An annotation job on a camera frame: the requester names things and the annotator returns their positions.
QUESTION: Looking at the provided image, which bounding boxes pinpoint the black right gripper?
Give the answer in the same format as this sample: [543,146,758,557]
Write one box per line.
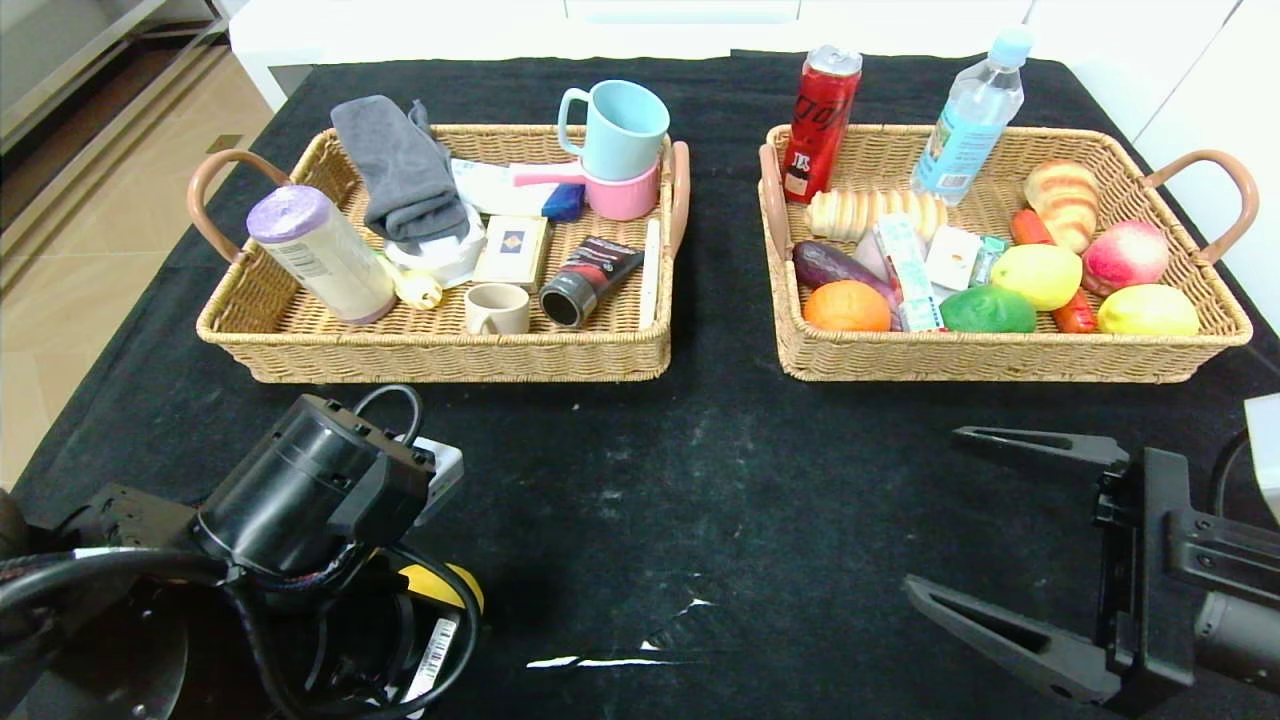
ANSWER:
[901,424,1280,720]

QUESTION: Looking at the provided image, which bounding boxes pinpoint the yellow lemon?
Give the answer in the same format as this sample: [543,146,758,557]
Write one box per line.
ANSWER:
[990,243,1084,312]
[1097,284,1201,338]

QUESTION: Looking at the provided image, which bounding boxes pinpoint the green mint gum box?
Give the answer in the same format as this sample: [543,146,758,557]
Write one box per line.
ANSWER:
[968,234,1009,289]

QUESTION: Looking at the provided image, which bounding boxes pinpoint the white marker pen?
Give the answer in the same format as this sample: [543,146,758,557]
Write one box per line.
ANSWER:
[638,218,663,331]

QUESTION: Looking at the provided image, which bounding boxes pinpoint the black cosmetic tube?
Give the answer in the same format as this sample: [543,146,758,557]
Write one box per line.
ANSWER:
[538,236,646,329]

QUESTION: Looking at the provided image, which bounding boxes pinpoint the small cream cup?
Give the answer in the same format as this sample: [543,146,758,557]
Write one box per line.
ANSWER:
[464,283,532,336]

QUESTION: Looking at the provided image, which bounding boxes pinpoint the yellow pear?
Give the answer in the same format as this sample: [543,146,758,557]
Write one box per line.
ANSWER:
[395,562,486,618]

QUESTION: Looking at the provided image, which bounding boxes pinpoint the green fruit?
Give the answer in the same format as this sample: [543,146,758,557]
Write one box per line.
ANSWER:
[940,285,1037,334]

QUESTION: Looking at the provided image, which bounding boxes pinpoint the green white slim box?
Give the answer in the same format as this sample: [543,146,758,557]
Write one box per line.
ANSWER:
[874,212,946,332]

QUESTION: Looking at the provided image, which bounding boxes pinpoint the small white packet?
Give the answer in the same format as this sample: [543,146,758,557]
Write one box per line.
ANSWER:
[925,226,986,291]

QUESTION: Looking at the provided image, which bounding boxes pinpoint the orange fruit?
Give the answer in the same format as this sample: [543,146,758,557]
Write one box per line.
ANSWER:
[803,279,891,333]

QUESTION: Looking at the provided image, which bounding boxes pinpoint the pink peach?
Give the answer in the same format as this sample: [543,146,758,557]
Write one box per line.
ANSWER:
[1083,220,1171,298]

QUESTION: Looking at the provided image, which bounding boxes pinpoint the orange carrot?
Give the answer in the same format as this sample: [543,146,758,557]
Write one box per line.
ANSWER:
[1010,208,1098,334]

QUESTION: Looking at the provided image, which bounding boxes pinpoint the purple eggplant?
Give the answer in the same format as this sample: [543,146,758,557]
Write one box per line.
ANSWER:
[792,240,901,329]

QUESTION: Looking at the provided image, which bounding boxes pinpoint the croissant bread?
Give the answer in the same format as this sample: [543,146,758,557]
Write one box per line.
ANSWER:
[1022,160,1099,251]

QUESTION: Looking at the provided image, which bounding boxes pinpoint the long striped bread roll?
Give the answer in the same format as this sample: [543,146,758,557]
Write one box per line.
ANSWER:
[805,188,948,244]

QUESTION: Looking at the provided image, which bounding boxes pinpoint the clear water bottle blue label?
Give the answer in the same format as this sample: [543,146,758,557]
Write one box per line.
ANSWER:
[909,27,1033,206]

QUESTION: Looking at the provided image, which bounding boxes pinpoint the red soda can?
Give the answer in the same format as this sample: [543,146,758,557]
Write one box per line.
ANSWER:
[781,44,863,205]

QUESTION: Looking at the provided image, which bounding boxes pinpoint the pink cup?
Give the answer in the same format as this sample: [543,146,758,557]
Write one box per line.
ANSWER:
[585,158,663,222]

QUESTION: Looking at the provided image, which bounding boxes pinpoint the light blue mug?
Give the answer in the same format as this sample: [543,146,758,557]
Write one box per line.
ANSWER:
[556,79,671,182]

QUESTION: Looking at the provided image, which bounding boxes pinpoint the cream box blue emblem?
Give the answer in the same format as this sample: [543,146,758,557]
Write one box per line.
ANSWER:
[472,214,552,294]

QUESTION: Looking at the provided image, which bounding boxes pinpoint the white plastic packet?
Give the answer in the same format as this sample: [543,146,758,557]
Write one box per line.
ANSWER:
[450,158,546,217]

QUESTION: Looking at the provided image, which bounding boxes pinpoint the white round container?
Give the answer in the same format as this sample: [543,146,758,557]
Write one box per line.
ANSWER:
[385,205,489,289]

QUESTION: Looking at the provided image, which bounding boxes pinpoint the small yellow toy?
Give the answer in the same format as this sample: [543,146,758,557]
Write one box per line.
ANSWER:
[375,245,444,311]

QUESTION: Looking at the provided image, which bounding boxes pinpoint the grey folded cloth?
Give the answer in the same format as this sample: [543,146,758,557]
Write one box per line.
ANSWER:
[331,95,471,244]

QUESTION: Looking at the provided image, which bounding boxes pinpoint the white bottle purple cap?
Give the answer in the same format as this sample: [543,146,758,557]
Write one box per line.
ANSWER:
[247,185,398,326]

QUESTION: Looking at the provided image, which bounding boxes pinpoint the white low cabinet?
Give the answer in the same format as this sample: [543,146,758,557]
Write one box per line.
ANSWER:
[230,0,1036,111]

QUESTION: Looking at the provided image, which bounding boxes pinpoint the metal shelf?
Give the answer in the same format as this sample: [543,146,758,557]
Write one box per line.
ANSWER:
[0,0,236,151]

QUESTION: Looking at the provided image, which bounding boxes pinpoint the wicker basket brown handles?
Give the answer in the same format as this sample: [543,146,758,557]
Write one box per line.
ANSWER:
[187,123,693,384]
[757,123,1258,384]

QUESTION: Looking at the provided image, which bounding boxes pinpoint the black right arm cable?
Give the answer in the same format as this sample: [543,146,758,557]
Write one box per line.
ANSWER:
[1205,430,1251,513]

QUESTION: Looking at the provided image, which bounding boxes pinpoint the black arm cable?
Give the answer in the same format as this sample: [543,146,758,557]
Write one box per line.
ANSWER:
[1205,430,1251,513]
[0,385,488,720]

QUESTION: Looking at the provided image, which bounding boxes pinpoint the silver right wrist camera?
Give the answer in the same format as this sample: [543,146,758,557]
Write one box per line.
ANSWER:
[1245,393,1280,523]

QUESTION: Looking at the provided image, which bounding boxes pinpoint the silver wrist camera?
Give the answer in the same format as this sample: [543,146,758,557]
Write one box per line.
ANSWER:
[405,435,466,528]
[1245,393,1280,523]

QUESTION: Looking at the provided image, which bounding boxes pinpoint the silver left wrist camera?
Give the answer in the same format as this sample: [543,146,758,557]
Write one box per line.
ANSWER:
[405,435,466,528]

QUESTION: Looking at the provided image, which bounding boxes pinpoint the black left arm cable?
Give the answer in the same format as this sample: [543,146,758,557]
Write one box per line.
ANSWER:
[0,385,488,720]

